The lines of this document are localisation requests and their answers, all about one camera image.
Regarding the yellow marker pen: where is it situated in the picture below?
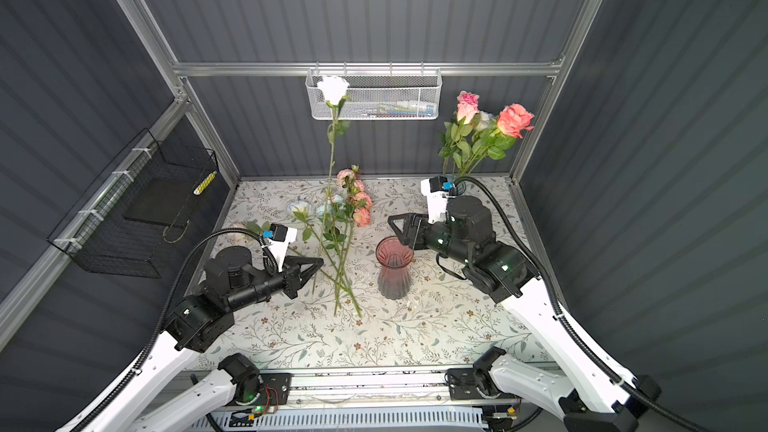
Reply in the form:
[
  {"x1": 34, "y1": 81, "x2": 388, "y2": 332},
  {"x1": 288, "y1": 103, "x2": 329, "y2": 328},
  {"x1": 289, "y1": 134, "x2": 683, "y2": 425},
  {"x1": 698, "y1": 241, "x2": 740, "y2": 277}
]
[{"x1": 193, "y1": 171, "x2": 218, "y2": 196}]

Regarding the light pink rose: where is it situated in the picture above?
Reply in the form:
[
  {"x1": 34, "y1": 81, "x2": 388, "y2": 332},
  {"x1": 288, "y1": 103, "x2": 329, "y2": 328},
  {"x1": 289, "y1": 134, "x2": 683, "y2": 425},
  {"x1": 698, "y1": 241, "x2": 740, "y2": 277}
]
[{"x1": 438, "y1": 102, "x2": 479, "y2": 174}]

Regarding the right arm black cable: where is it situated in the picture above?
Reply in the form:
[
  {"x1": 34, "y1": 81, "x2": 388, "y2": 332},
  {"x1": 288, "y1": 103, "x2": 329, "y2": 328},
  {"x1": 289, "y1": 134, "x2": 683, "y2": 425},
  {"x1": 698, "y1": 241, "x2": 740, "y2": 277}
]
[{"x1": 452, "y1": 175, "x2": 709, "y2": 432}]

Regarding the coral pink rose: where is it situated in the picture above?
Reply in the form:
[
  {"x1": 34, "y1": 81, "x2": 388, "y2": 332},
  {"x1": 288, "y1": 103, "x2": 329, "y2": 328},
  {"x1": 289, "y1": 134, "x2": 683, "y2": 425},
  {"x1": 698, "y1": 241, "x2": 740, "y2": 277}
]
[{"x1": 462, "y1": 103, "x2": 534, "y2": 175}]

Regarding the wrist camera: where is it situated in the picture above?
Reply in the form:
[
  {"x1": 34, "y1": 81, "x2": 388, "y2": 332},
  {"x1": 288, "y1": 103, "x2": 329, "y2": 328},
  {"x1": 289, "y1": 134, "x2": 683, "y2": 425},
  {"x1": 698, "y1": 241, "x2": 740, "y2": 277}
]
[
  {"x1": 262, "y1": 223, "x2": 298, "y2": 272},
  {"x1": 420, "y1": 175, "x2": 453, "y2": 224}
]

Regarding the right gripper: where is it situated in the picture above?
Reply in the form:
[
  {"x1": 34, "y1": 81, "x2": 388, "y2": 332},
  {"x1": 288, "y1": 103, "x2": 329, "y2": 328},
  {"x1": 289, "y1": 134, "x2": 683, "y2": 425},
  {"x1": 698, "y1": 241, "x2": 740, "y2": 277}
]
[{"x1": 387, "y1": 212, "x2": 470, "y2": 267}]

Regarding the pale pink rose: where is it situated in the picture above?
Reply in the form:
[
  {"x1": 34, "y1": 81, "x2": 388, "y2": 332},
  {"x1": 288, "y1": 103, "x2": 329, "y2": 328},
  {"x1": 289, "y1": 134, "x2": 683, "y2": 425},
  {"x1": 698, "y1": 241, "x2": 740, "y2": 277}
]
[{"x1": 230, "y1": 220, "x2": 343, "y2": 289}]

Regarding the white blue rose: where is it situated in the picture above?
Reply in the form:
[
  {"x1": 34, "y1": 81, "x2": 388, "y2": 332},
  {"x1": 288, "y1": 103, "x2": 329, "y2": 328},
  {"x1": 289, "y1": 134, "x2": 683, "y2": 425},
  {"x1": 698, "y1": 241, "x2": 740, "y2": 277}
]
[{"x1": 288, "y1": 201, "x2": 362, "y2": 317}]

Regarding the pink peony spray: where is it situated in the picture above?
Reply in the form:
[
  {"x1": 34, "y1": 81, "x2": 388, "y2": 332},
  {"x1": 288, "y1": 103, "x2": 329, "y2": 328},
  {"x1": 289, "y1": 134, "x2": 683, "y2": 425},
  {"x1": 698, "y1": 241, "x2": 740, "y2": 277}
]
[{"x1": 337, "y1": 165, "x2": 373, "y2": 312}]

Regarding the magenta pink rose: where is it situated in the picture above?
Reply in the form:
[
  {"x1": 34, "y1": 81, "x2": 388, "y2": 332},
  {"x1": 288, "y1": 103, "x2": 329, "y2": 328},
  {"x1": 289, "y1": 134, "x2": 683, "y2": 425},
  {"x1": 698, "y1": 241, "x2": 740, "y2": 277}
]
[{"x1": 457, "y1": 91, "x2": 481, "y2": 175}]

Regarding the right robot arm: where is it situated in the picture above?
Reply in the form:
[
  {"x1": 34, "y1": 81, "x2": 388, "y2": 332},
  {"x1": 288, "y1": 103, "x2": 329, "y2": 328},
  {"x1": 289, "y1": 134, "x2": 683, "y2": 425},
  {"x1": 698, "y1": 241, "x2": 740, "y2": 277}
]
[{"x1": 388, "y1": 194, "x2": 660, "y2": 431}]

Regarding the white peony flower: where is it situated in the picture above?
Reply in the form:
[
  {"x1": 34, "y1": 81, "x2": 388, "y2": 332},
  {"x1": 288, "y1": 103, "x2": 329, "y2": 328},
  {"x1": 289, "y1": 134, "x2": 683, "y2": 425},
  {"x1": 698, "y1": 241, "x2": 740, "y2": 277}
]
[{"x1": 316, "y1": 196, "x2": 356, "y2": 311}]

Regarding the red glass vase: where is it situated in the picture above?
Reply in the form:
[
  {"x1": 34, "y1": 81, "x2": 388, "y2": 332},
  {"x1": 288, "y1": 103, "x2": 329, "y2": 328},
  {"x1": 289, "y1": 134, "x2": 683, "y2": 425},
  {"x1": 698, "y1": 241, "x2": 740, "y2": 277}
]
[{"x1": 375, "y1": 236, "x2": 414, "y2": 300}]

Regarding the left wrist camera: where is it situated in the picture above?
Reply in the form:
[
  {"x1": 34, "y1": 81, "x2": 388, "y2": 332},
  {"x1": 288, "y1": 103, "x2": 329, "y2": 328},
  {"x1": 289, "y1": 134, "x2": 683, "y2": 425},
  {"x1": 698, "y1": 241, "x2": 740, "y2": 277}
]
[{"x1": 262, "y1": 223, "x2": 298, "y2": 272}]

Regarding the white wire wall basket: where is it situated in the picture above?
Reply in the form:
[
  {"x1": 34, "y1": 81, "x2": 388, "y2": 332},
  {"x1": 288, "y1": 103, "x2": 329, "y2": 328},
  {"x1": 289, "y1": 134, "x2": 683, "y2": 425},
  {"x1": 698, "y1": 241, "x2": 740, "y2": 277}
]
[{"x1": 335, "y1": 68, "x2": 443, "y2": 121}]

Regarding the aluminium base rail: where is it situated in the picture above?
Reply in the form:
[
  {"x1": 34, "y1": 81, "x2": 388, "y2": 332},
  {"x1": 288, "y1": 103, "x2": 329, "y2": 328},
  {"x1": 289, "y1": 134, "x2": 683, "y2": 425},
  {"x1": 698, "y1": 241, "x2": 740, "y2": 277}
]
[{"x1": 261, "y1": 363, "x2": 530, "y2": 410}]

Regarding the black wire side basket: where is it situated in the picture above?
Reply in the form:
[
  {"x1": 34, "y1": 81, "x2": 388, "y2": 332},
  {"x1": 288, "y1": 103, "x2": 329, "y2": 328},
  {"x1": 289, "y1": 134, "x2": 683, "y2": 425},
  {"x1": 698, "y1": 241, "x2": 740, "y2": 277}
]
[{"x1": 48, "y1": 131, "x2": 223, "y2": 279}]

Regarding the floral patterned table mat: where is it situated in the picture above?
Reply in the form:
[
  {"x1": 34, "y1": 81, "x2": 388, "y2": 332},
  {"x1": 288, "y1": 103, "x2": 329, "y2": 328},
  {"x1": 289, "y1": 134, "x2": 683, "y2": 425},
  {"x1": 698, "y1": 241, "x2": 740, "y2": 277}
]
[{"x1": 193, "y1": 177, "x2": 550, "y2": 370}]

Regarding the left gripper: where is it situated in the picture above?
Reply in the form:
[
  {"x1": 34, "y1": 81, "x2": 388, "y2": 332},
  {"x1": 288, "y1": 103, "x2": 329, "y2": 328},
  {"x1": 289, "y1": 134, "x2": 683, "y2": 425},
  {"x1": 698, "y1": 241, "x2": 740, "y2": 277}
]
[{"x1": 229, "y1": 254, "x2": 323, "y2": 316}]

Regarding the white perforated cable tray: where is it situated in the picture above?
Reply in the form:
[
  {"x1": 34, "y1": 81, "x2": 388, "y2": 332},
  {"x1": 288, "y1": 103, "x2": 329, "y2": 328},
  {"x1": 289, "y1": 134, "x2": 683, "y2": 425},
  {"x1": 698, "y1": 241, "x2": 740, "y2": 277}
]
[{"x1": 211, "y1": 406, "x2": 487, "y2": 431}]

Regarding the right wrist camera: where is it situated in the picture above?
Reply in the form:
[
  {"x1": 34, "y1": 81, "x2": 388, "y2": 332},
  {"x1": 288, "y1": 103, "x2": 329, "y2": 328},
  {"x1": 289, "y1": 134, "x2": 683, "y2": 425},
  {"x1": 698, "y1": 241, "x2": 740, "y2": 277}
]
[{"x1": 420, "y1": 175, "x2": 453, "y2": 224}]

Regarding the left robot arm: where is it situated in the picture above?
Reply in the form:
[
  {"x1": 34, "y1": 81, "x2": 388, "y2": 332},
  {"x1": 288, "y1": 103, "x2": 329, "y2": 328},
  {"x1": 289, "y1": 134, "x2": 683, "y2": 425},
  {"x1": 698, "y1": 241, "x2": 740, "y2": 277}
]
[{"x1": 62, "y1": 246, "x2": 324, "y2": 431}]

